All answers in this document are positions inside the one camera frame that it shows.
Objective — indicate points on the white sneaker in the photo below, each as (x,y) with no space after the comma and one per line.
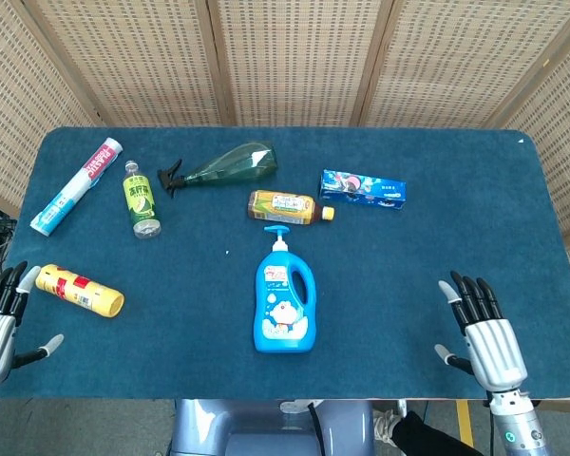
(385,423)

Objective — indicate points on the brown tea bottle yellow cap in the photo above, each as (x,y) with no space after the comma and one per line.
(287,206)

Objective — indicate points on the yellow cylindrical canister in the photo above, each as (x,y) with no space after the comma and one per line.
(79,290)

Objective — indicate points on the blue table mat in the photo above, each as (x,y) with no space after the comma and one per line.
(285,266)

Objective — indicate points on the green tea drink bottle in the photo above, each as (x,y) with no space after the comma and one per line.
(141,199)

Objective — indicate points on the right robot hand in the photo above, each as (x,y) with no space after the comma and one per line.
(491,342)

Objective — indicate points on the blue toothpaste box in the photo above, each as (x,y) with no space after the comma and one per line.
(362,190)

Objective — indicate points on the green spray bottle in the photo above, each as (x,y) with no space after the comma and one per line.
(223,168)

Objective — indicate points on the woven folding screen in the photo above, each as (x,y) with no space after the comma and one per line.
(285,62)

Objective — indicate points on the white plastic wrap roll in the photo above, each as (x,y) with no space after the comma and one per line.
(76,186)

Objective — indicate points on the blue pump detergent bottle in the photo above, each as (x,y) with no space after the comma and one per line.
(283,297)

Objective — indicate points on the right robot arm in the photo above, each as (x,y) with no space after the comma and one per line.
(518,423)

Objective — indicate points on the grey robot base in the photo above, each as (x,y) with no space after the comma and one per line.
(271,427)

